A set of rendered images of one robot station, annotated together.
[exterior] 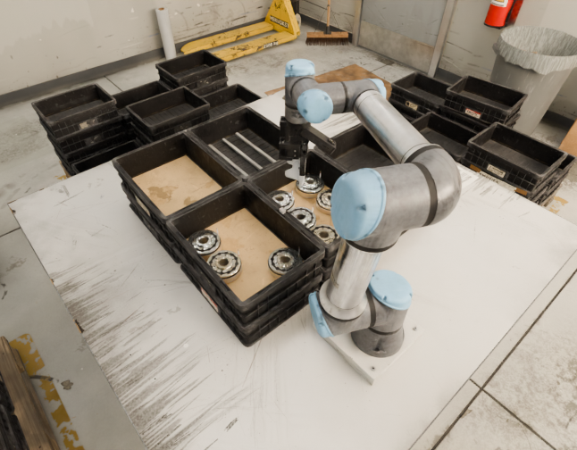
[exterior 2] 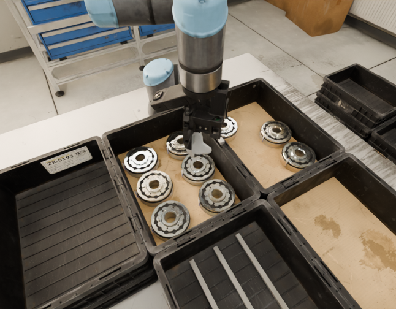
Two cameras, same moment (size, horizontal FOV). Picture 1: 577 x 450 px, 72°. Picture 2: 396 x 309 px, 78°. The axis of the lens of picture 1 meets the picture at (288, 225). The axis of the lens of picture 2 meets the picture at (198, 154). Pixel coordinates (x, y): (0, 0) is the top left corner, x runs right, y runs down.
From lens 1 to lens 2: 1.39 m
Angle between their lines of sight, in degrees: 81
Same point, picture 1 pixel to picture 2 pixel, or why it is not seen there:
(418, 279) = not seen: hidden behind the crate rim
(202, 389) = not seen: hidden behind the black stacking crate
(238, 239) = (264, 163)
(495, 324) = (83, 111)
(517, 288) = (43, 129)
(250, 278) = (251, 127)
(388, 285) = (160, 65)
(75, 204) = not seen: outside the picture
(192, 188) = (336, 254)
